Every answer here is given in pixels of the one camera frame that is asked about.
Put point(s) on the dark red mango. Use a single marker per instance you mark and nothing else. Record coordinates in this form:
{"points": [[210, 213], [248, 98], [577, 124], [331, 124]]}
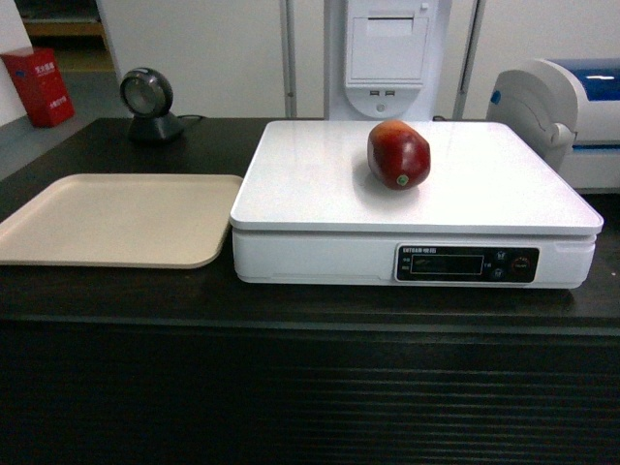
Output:
{"points": [[398, 156]]}

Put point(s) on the white checkout scale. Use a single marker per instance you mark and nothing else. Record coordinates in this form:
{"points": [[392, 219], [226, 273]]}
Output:
{"points": [[491, 213]]}

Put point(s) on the white POS terminal stand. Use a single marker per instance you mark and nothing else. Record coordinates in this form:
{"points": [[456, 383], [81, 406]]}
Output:
{"points": [[383, 59]]}

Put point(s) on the black barcode scanner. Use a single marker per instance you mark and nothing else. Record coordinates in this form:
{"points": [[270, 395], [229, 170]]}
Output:
{"points": [[148, 96]]}

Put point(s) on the beige plastic tray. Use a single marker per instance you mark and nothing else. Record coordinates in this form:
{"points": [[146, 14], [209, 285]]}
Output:
{"points": [[123, 220]]}

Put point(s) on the white blue label printer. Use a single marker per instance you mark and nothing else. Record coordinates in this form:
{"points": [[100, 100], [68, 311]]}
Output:
{"points": [[567, 111]]}

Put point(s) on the wooden shelf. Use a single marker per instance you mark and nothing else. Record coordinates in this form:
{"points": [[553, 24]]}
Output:
{"points": [[74, 29]]}

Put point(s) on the red fire equipment box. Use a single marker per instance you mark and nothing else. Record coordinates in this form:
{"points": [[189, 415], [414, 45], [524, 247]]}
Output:
{"points": [[39, 85]]}

